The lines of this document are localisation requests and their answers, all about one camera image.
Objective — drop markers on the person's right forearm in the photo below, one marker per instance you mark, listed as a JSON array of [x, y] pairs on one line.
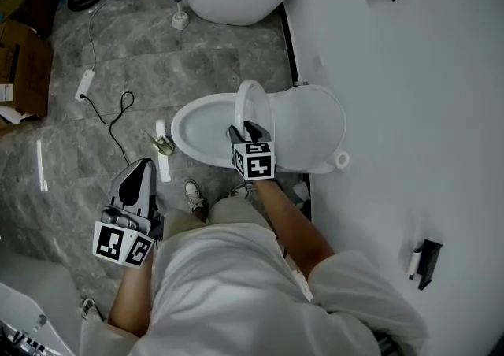
[[291, 228]]

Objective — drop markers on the white brush holder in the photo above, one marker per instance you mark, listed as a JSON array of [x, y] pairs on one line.
[[180, 20]]

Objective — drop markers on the person's white shirt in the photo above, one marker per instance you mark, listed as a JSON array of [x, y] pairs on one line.
[[236, 299]]

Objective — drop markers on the large open cardboard box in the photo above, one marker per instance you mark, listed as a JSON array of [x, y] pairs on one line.
[[27, 67]]

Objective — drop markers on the person's left forearm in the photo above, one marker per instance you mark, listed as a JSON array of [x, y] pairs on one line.
[[132, 299]]

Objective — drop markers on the white cylindrical roller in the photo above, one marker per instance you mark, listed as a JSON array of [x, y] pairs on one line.
[[413, 264]]

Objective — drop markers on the white slipper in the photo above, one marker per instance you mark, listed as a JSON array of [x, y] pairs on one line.
[[90, 309]]

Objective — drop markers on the white bathtub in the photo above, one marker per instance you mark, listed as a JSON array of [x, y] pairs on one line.
[[35, 291]]

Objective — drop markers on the small cardboard box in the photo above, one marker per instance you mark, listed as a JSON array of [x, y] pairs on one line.
[[31, 4]]

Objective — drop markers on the black paper holder with roll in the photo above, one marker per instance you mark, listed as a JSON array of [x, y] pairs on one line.
[[429, 264]]

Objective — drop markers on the person's right shoe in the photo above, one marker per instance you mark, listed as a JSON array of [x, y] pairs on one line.
[[240, 191]]

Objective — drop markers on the person's beige shorts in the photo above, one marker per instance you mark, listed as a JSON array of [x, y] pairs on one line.
[[236, 214]]

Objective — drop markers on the white foam piece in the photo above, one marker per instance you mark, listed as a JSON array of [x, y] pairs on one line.
[[13, 115]]

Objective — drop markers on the crumpled white wrapping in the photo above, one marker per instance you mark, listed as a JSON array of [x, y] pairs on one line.
[[301, 193]]

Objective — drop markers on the white toilet bowl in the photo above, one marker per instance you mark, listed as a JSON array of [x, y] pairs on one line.
[[201, 130]]

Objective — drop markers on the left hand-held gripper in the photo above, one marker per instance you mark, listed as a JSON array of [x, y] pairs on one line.
[[118, 242]]

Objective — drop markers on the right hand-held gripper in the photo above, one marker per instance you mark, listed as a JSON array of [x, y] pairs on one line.
[[256, 163]]

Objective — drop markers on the white power strip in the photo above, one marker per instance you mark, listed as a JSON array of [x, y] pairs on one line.
[[85, 86]]

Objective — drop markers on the person's shoe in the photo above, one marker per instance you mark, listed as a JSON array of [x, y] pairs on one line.
[[195, 195], [240, 191]]

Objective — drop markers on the person's left shoe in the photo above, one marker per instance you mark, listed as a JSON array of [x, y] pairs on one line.
[[195, 195]]

